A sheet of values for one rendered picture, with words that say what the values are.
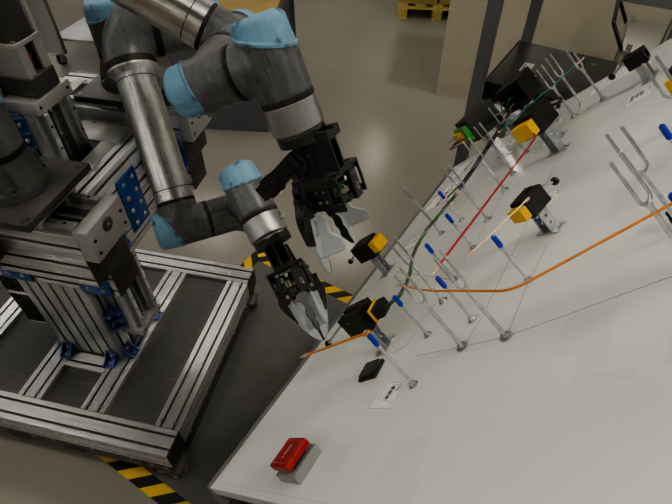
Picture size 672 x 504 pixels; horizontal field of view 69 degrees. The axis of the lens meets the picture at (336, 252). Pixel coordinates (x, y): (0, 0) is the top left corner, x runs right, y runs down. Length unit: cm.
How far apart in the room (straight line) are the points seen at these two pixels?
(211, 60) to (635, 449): 61
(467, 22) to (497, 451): 342
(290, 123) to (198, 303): 155
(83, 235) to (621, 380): 99
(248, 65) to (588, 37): 337
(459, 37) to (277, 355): 258
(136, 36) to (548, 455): 93
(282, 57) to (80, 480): 177
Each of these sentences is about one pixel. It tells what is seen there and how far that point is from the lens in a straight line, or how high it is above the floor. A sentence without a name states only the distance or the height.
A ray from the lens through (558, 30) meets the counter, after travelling 383.
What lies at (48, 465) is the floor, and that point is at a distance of 221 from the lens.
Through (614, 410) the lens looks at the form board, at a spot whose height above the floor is 143.
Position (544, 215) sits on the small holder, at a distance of 81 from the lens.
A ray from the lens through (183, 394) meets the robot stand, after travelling 188.
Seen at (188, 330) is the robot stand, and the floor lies 21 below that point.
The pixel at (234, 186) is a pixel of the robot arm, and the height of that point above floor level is 127.
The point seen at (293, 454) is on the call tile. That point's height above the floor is 113.
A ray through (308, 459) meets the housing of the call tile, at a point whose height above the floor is 111.
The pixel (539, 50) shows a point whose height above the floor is 113.
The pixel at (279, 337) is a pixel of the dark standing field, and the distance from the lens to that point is 222.
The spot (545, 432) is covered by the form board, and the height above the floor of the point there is 138.
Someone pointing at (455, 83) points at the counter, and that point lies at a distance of 394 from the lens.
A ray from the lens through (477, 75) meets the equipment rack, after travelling 157.
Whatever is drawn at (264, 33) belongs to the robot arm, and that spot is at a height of 158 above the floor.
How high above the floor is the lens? 182
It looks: 45 degrees down
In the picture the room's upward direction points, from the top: straight up
